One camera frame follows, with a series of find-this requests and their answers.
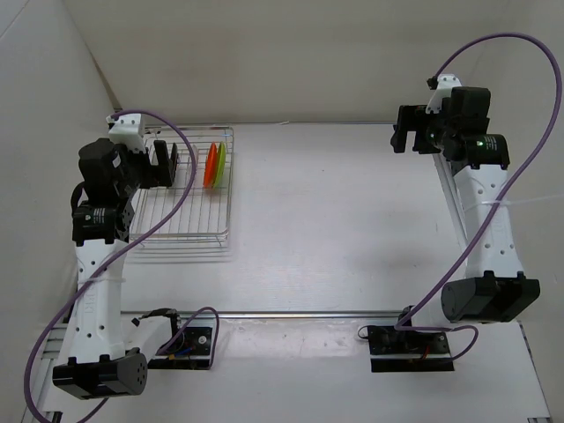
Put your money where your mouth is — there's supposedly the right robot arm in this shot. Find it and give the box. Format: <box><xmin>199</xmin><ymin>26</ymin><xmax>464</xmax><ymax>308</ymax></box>
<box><xmin>391</xmin><ymin>77</ymin><xmax>540</xmax><ymax>353</ymax></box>

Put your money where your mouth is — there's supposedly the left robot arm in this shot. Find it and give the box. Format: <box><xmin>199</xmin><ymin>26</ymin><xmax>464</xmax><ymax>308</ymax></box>
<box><xmin>52</xmin><ymin>137</ymin><xmax>185</xmax><ymax>400</ymax></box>

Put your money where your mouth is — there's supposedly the orange plate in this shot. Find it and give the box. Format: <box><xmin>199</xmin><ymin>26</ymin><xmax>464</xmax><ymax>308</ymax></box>
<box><xmin>203</xmin><ymin>143</ymin><xmax>218</xmax><ymax>189</ymax></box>

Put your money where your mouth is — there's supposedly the green plate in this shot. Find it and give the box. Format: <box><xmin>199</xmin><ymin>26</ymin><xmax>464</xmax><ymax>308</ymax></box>
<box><xmin>212</xmin><ymin>142</ymin><xmax>226</xmax><ymax>189</ymax></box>

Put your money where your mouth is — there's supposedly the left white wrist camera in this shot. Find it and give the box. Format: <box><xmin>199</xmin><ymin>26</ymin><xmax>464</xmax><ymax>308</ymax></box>
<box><xmin>106</xmin><ymin>114</ymin><xmax>145</xmax><ymax>153</ymax></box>

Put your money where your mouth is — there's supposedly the wire dish rack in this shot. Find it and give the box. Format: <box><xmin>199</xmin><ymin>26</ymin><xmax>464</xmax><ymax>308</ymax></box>
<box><xmin>127</xmin><ymin>126</ymin><xmax>234</xmax><ymax>264</ymax></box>

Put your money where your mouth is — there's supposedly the white cable tie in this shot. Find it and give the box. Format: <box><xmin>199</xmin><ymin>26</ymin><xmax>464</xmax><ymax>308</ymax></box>
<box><xmin>464</xmin><ymin>193</ymin><xmax>564</xmax><ymax>212</ymax></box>

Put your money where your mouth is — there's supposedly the aluminium rail front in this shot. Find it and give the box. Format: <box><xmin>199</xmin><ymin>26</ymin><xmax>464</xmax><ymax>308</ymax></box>
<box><xmin>118</xmin><ymin>310</ymin><xmax>411</xmax><ymax>320</ymax></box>

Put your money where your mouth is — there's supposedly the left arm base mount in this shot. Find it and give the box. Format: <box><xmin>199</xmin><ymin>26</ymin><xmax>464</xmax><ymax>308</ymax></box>
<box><xmin>148</xmin><ymin>315</ymin><xmax>218</xmax><ymax>370</ymax></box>

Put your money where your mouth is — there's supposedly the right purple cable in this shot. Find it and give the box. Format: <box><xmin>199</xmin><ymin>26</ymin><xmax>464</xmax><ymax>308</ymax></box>
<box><xmin>394</xmin><ymin>32</ymin><xmax>563</xmax><ymax>360</ymax></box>

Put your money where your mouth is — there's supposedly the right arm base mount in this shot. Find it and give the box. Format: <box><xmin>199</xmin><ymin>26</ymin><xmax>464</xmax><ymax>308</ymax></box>
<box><xmin>357</xmin><ymin>325</ymin><xmax>454</xmax><ymax>373</ymax></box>

